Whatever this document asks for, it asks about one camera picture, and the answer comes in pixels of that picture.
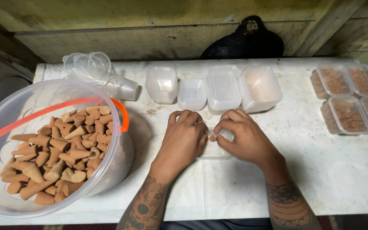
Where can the clear shallow plastic container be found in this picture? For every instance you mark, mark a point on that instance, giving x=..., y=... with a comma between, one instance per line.
x=214, y=153

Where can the person's dark trousers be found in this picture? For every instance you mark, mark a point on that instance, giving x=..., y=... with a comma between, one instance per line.
x=216, y=224

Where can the stack of clear rectangular tubs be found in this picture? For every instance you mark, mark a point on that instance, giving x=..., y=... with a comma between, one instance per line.
x=260, y=88

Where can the stack of clear square tubs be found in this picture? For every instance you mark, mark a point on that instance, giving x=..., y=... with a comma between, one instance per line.
x=161, y=84

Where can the person's left fingers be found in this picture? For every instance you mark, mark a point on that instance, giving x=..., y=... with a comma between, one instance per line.
x=187, y=117

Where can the stack of clear rectangular lids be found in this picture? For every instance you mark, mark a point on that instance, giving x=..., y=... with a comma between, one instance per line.
x=224, y=88

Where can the nested clear plastic cups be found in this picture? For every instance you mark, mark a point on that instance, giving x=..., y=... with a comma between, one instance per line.
x=123, y=88

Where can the black iron pan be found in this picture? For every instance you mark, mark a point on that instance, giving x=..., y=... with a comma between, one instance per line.
x=244, y=43

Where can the person's right hand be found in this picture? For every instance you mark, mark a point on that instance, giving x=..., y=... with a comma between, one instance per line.
x=251, y=140

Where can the brown incense cone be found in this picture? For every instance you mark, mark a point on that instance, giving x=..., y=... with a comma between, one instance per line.
x=212, y=138

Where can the clear round plastic lids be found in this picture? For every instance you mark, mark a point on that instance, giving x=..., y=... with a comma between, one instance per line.
x=89, y=65

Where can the small clear square tub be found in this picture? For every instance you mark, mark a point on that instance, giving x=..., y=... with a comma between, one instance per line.
x=192, y=94

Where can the person's left hand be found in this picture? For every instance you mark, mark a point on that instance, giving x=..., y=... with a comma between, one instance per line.
x=179, y=143

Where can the pile of brown cones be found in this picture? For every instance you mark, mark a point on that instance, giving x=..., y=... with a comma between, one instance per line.
x=59, y=153

